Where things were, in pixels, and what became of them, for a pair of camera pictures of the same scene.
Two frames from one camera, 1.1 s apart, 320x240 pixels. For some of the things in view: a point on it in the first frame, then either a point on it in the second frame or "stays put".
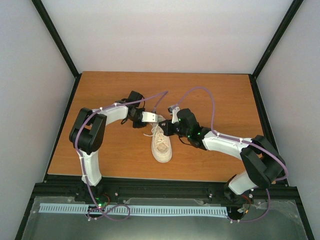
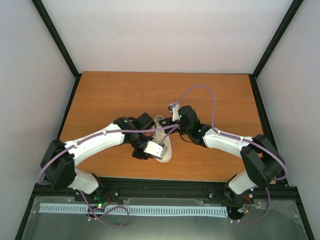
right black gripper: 167,130 stays put
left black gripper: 136,125 -> 136,154
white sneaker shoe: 161,145 stays put
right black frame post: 291,12 stays put
